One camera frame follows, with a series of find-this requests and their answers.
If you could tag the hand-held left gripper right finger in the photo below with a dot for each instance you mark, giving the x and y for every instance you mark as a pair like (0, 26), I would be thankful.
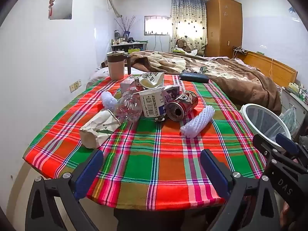
(214, 170)

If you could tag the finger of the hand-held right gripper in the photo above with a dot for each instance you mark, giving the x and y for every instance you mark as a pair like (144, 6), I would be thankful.
(287, 144)
(264, 145)

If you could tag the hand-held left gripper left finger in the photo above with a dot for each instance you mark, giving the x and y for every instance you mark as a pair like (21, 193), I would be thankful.
(89, 173)

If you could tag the white trash bin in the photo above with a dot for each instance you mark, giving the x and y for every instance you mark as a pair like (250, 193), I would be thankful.
(262, 122)

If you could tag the white foam fruit net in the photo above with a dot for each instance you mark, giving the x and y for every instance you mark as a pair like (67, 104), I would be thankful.
(108, 99)
(197, 122)

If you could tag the red soda can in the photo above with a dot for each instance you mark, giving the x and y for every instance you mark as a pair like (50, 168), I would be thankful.
(182, 104)

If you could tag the dark snack wrapper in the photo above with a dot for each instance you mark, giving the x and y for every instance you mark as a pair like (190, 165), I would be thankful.
(160, 118)

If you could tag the clear plastic bottle red cap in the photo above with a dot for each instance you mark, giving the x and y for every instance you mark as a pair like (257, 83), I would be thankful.
(128, 107)

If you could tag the purple milk carton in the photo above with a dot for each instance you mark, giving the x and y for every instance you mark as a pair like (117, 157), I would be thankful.
(172, 93)

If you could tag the white yogurt cup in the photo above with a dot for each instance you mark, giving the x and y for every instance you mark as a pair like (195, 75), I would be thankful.
(151, 103)

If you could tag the small pink white box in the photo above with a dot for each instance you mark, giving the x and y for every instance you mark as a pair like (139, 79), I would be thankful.
(126, 85)

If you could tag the white printed carton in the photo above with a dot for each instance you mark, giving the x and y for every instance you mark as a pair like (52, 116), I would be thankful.
(150, 80)

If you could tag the hanging plastic bag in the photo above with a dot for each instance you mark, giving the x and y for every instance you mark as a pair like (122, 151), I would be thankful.
(288, 120)

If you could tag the white cabinet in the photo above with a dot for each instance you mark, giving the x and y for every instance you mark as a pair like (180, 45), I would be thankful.
(298, 105)

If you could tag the stack of small boxes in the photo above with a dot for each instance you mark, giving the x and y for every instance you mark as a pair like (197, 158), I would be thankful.
(297, 89)

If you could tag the red green plaid tablecloth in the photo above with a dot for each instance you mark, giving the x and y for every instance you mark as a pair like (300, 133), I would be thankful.
(154, 154)

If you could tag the bed with brown blanket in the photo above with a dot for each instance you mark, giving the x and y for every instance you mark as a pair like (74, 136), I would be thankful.
(240, 81)

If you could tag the wooden bed headboard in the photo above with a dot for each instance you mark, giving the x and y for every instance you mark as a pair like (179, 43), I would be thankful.
(269, 65)

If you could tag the black glasses case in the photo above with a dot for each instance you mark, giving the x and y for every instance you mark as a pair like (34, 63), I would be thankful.
(193, 77)

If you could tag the small green box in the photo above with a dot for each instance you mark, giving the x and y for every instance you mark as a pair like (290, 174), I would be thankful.
(203, 69)

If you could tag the small silver packet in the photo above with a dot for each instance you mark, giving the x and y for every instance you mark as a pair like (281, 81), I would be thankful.
(190, 71)

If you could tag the pink brown thermos mug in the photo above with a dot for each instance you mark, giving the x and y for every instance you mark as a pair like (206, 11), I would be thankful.
(116, 67)

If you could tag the wooden wardrobe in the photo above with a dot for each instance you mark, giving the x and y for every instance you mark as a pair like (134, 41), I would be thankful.
(222, 26)

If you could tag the brown teddy bear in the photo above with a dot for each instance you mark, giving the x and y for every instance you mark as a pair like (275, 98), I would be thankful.
(181, 43)

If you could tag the cluttered side shelf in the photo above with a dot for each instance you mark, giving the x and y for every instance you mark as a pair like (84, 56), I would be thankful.
(134, 47)

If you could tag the vase with dry branches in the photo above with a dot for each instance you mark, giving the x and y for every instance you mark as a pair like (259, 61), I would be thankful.
(126, 33)

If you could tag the dotted window curtain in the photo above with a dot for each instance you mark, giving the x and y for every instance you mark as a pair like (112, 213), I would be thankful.
(187, 12)

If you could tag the small window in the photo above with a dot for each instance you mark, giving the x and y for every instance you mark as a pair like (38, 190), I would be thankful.
(156, 25)

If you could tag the air conditioner pipe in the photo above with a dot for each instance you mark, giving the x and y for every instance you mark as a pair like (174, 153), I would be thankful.
(112, 2)

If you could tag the red hanging ornament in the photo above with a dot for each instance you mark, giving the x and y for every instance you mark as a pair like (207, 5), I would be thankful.
(51, 4)

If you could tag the wall socket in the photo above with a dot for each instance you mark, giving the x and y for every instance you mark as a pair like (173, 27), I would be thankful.
(75, 86)

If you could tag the square wall mirror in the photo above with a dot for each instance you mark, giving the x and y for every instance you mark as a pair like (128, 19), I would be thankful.
(62, 6)

